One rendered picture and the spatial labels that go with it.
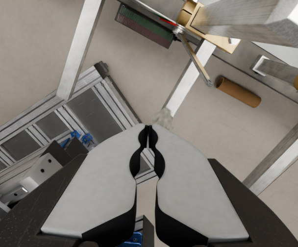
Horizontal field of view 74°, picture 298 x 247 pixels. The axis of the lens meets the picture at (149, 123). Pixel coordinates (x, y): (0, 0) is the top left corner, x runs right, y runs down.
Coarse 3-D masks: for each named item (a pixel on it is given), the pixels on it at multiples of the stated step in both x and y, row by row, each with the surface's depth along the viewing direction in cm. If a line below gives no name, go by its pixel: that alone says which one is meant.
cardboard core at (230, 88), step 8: (224, 80) 125; (224, 88) 126; (232, 88) 126; (240, 88) 127; (232, 96) 130; (240, 96) 128; (248, 96) 128; (256, 96) 130; (248, 104) 132; (256, 104) 130
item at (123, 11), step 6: (120, 12) 53; (126, 12) 53; (132, 12) 53; (132, 18) 54; (138, 18) 54; (144, 24) 55; (150, 24) 55; (156, 30) 55; (162, 30) 55; (162, 36) 56; (168, 36) 56
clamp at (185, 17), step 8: (192, 0) 39; (184, 8) 38; (192, 8) 38; (184, 16) 39; (192, 16) 39; (184, 24) 40; (192, 32) 43; (200, 32) 40; (208, 40) 41; (216, 40) 41; (224, 40) 41; (240, 40) 41; (224, 48) 41; (232, 48) 41
